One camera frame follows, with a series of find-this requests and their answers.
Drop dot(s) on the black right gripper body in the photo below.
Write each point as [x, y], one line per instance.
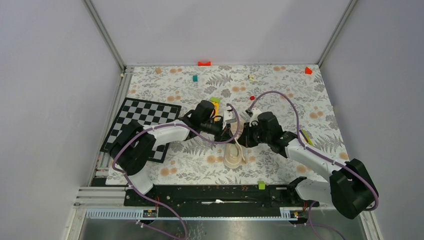
[255, 136]

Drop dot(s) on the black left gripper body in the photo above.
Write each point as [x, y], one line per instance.
[218, 129]

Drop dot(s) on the beige sneaker with laces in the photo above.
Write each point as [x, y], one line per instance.
[234, 153]

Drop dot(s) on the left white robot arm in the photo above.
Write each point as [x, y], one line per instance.
[132, 148]

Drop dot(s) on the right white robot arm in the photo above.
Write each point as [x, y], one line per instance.
[347, 186]

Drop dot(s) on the floral patterned table mat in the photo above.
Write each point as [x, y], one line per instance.
[295, 98]

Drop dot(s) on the lime green cube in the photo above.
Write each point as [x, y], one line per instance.
[261, 185]

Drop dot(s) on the orange arch block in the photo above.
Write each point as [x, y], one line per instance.
[204, 63]

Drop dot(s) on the black white checkerboard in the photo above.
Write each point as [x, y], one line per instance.
[146, 113]

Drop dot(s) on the red wedge block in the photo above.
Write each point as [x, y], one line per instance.
[308, 71]

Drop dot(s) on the yellow triangular toy frame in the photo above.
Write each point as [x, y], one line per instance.
[216, 109]

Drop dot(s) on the green block on frame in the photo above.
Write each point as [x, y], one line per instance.
[215, 99]

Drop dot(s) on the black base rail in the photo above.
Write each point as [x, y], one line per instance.
[183, 197]

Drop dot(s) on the white slotted cable duct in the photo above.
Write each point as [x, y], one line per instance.
[193, 214]

